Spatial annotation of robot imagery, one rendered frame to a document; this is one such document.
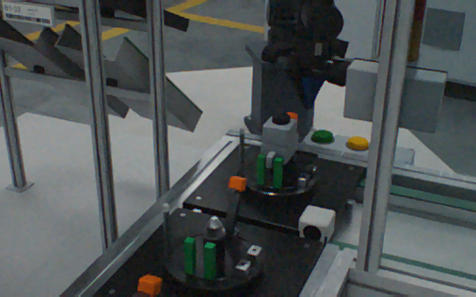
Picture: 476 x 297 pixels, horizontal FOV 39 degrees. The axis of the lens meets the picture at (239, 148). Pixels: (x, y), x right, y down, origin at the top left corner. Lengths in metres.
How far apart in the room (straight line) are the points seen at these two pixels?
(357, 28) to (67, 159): 3.05
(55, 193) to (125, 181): 0.14
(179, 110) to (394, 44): 0.51
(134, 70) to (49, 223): 0.34
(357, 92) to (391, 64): 0.07
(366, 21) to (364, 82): 3.39
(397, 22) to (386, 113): 0.12
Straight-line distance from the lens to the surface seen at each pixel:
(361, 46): 4.30
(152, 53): 1.07
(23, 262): 1.17
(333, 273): 0.94
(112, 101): 1.28
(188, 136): 1.53
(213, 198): 1.08
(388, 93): 0.83
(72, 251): 1.17
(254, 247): 0.90
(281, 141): 1.05
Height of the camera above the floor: 1.53
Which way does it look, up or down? 27 degrees down
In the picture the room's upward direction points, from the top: 1 degrees clockwise
